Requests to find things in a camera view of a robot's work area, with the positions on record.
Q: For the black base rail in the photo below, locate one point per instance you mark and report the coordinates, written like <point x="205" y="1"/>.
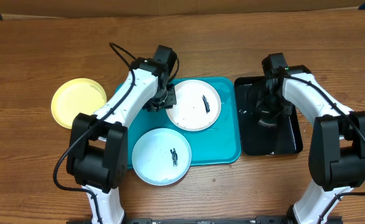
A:
<point x="257" y="220"/>

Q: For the green sponge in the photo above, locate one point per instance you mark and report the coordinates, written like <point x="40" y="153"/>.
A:
<point x="267" y="123"/>

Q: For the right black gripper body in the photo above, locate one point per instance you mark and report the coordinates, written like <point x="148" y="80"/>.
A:
<point x="268" y="109"/>

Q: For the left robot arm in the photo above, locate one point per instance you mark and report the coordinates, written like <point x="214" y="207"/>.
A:
<point x="97" y="153"/>

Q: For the yellow-green round plate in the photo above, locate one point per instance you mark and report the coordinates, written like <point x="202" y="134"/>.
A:
<point x="80" y="95"/>

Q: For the white round plate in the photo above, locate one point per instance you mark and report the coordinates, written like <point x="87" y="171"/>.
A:
<point x="198" y="106"/>

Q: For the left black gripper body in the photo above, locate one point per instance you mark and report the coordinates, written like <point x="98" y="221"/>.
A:
<point x="165" y="99"/>

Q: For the light blue round plate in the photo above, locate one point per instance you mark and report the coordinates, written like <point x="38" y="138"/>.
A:
<point x="161" y="157"/>

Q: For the black plastic tray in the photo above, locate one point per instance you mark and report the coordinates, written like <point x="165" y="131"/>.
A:
<point x="256" y="136"/>

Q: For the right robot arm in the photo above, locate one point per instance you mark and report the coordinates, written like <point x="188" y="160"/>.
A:
<point x="337" y="152"/>

